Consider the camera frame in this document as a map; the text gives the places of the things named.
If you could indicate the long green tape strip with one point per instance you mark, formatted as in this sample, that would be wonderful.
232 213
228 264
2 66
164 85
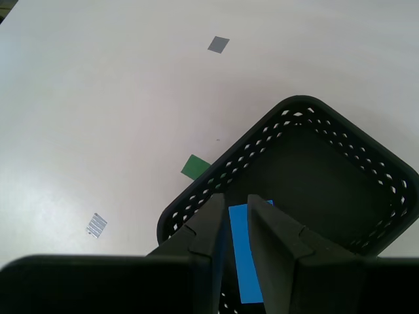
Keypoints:
195 167

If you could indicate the black perforated plastic basket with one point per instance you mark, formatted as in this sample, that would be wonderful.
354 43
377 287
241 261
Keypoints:
320 183

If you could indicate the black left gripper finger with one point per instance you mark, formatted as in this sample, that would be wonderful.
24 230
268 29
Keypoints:
206 235
278 248

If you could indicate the grey tape square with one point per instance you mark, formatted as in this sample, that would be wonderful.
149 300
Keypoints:
96 226
218 45

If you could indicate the blue rectangular block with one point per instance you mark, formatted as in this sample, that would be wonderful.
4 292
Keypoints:
242 248

